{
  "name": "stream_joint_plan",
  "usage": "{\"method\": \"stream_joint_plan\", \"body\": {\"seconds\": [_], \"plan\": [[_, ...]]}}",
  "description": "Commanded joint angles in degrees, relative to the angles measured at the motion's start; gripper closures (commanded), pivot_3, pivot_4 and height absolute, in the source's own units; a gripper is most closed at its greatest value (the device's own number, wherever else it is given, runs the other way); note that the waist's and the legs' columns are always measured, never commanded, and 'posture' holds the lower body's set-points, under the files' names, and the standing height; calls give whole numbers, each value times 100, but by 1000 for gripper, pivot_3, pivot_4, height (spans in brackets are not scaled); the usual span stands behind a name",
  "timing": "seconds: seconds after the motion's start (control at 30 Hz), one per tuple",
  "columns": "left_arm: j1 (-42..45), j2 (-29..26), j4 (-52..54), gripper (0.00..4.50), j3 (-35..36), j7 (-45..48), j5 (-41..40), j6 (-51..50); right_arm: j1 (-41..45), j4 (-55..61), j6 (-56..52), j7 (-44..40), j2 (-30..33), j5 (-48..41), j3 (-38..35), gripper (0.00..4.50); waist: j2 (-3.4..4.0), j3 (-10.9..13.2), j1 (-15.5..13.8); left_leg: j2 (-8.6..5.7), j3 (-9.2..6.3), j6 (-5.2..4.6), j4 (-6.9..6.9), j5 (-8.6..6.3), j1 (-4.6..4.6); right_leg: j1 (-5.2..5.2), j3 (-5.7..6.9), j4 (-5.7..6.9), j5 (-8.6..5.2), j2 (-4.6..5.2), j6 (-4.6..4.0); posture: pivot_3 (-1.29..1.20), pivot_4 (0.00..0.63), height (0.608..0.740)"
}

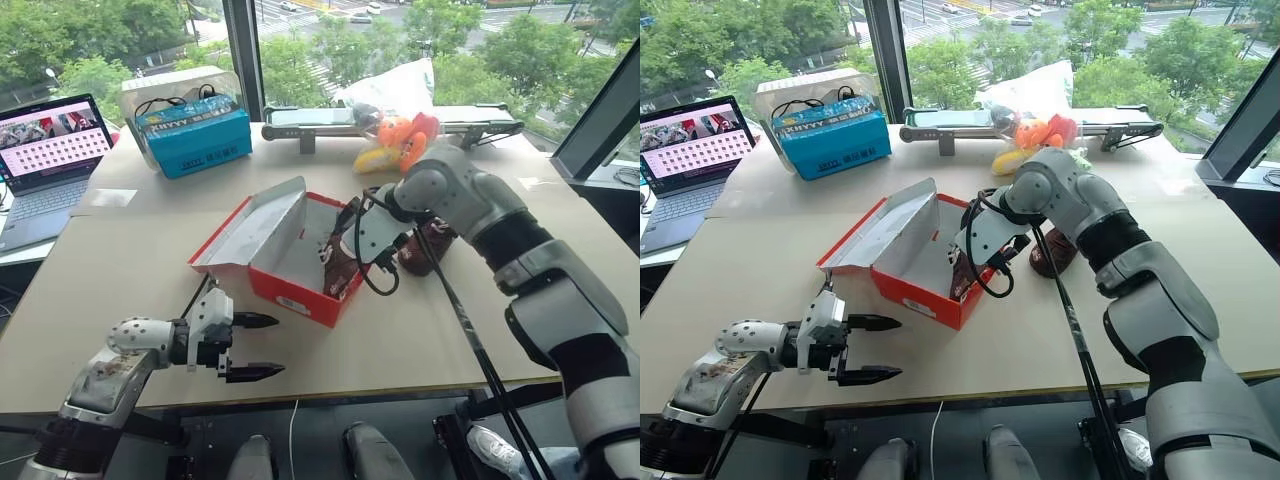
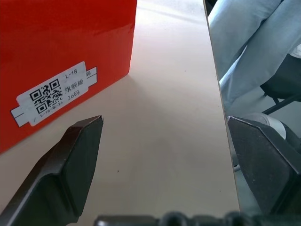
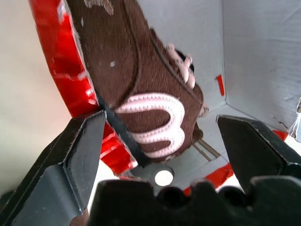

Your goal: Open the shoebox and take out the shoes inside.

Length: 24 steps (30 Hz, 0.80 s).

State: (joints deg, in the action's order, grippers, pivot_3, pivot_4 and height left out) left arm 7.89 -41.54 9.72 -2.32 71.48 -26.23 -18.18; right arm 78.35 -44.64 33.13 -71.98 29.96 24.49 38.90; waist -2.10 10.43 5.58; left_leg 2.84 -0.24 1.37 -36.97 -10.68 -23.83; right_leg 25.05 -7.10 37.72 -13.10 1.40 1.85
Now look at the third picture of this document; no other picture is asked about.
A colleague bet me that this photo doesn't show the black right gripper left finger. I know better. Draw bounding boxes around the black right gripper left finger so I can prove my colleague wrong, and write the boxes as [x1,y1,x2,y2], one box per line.
[0,109,107,226]

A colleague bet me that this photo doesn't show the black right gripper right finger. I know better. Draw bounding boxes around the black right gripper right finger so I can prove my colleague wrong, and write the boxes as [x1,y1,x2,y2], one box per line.
[216,114,301,198]

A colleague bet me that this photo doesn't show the brown suede shoe pink laces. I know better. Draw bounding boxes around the brown suede shoe pink laces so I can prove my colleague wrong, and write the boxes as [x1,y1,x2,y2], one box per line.
[64,0,209,168]

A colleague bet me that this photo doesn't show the red shoebox grey inside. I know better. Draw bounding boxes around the red shoebox grey inside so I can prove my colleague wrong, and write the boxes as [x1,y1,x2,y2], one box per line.
[28,0,301,197]

